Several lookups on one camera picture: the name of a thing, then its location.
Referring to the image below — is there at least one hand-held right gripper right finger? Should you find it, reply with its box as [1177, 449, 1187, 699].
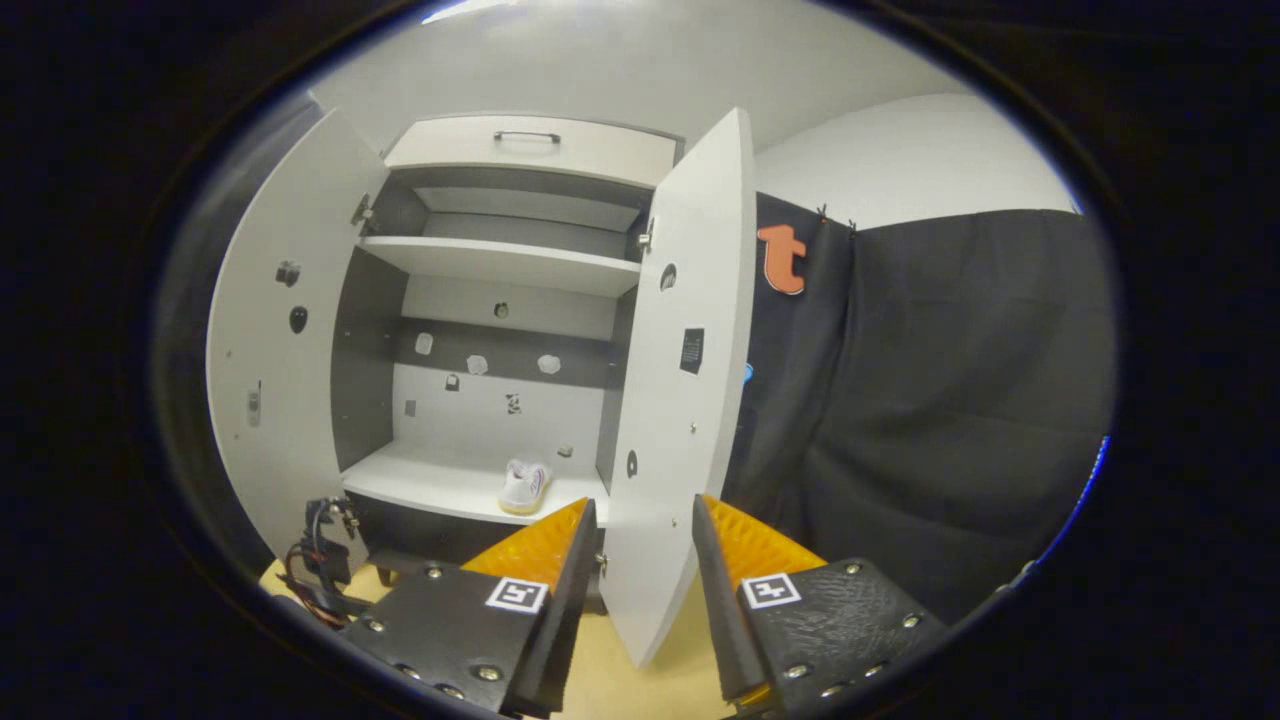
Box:
[692, 495, 951, 717]

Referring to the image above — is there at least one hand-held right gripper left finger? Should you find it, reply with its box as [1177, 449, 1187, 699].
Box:
[340, 498, 601, 717]

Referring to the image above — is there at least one white canvas shoe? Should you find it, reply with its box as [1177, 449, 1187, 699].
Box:
[498, 458, 553, 516]

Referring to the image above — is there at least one white shoe cabinet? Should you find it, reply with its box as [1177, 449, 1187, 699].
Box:
[330, 110, 691, 591]

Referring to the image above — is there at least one white cabinet door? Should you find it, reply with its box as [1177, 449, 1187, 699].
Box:
[600, 108, 757, 669]
[205, 105, 391, 591]

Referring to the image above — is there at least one white cabinet shelf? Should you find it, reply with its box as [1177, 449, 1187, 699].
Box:
[358, 235, 641, 298]

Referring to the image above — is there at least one white cabinet drawer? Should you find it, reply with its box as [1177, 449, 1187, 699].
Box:
[385, 113, 683, 189]

